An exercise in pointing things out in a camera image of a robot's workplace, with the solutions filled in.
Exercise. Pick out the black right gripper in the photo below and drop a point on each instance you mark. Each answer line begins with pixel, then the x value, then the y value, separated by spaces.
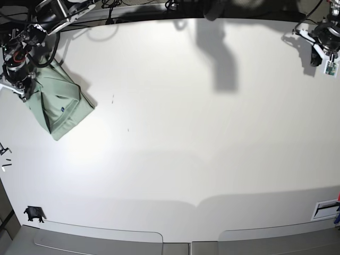
pixel 19 80

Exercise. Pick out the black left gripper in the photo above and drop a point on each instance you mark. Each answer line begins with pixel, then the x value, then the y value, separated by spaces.
pixel 324 40

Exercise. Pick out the light green T-shirt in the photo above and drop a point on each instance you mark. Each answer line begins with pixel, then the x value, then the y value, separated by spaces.
pixel 57 102

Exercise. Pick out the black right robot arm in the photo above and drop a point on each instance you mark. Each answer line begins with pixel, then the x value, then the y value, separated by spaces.
pixel 20 37

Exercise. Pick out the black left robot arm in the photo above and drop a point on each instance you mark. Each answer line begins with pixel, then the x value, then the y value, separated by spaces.
pixel 333 16

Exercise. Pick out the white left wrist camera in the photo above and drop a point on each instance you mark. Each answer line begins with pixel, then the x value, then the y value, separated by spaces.
pixel 331 68

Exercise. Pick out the small black metal bracket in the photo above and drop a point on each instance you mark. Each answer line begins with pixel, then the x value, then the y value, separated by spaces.
pixel 3 150

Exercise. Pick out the black clamp bracket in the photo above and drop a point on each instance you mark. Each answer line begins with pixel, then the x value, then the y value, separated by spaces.
pixel 35 213

